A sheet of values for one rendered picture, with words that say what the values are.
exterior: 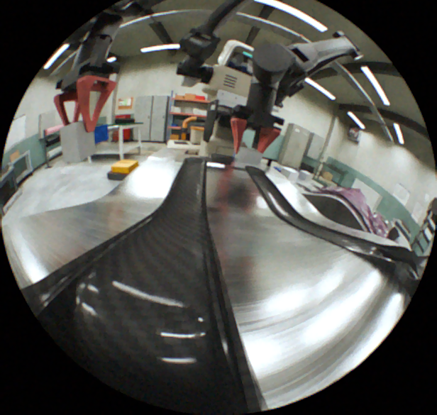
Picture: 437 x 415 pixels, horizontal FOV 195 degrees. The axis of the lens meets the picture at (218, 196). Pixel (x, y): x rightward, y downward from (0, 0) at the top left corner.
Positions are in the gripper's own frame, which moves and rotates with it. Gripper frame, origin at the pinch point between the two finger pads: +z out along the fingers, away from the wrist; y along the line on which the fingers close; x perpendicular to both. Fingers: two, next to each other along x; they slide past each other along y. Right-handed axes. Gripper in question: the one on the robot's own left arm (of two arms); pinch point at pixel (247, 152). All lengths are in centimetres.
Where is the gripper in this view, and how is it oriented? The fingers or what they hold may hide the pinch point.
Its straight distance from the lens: 29.6
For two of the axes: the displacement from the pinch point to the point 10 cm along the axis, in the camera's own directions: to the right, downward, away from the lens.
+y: 9.8, 1.2, 1.5
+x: -0.7, -5.2, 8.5
